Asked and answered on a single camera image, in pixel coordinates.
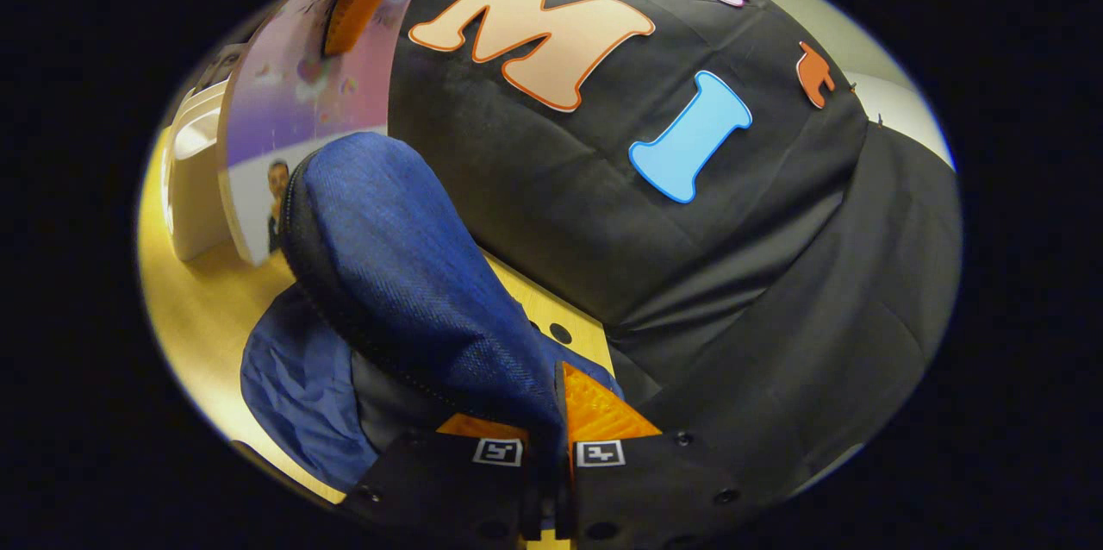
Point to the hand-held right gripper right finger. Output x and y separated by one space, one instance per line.
638 490

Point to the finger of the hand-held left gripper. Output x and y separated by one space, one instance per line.
358 3

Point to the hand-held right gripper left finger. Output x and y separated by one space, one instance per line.
448 494

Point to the pink purple book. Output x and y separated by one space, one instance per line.
293 119

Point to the black and white face book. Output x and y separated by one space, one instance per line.
224 65

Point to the blue schoolbag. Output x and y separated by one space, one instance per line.
388 240

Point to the white bookshelf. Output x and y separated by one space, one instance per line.
194 188

